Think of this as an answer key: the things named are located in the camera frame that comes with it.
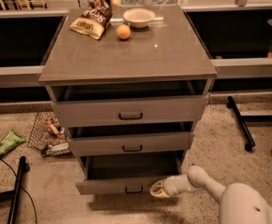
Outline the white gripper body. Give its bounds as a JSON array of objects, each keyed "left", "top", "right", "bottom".
[{"left": 163, "top": 175, "right": 202, "bottom": 197}]

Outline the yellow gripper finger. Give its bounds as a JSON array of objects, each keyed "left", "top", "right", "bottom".
[
  {"left": 150, "top": 179, "right": 164, "bottom": 190},
  {"left": 150, "top": 189, "right": 169, "bottom": 198}
]

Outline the grey bottom drawer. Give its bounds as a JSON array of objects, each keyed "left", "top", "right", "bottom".
[{"left": 76, "top": 151, "right": 184, "bottom": 195}]

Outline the grey drawer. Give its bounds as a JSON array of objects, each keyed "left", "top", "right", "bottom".
[
  {"left": 69, "top": 121, "right": 193, "bottom": 157},
  {"left": 76, "top": 151, "right": 184, "bottom": 195},
  {"left": 52, "top": 79, "right": 208, "bottom": 128}
]

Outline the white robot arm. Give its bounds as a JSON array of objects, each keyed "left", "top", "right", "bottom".
[{"left": 150, "top": 165, "right": 272, "bottom": 224}]

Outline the grey middle drawer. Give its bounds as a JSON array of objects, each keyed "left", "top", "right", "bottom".
[{"left": 69, "top": 121, "right": 193, "bottom": 157}]

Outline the grey top drawer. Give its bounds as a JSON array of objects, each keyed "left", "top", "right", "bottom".
[{"left": 52, "top": 79, "right": 208, "bottom": 128}]

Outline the grey drawer cabinet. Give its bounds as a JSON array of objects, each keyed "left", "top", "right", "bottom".
[{"left": 37, "top": 5, "right": 218, "bottom": 173}]

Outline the black stand leg right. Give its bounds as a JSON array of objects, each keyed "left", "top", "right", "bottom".
[{"left": 226, "top": 96, "right": 272, "bottom": 152}]

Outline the black stand leg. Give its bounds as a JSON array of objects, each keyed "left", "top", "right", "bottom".
[
  {"left": 226, "top": 96, "right": 272, "bottom": 152},
  {"left": 0, "top": 156, "right": 28, "bottom": 224}
]

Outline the black stand leg left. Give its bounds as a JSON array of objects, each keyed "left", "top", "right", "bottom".
[{"left": 0, "top": 156, "right": 28, "bottom": 224}]

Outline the green snack bag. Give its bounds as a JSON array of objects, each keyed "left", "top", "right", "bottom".
[{"left": 0, "top": 130, "right": 26, "bottom": 157}]

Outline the orange fruit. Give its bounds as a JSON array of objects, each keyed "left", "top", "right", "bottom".
[{"left": 117, "top": 24, "right": 131, "bottom": 40}]

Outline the white bowl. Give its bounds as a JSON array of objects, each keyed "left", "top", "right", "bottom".
[{"left": 123, "top": 8, "right": 155, "bottom": 29}]

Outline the brown chip bag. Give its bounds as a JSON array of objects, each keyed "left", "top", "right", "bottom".
[{"left": 69, "top": 0, "right": 121, "bottom": 40}]

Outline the wire basket with items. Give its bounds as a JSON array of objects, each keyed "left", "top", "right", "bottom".
[{"left": 28, "top": 112, "right": 71, "bottom": 157}]

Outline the black cable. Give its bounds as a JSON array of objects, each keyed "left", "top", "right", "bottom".
[{"left": 0, "top": 133, "right": 38, "bottom": 224}]

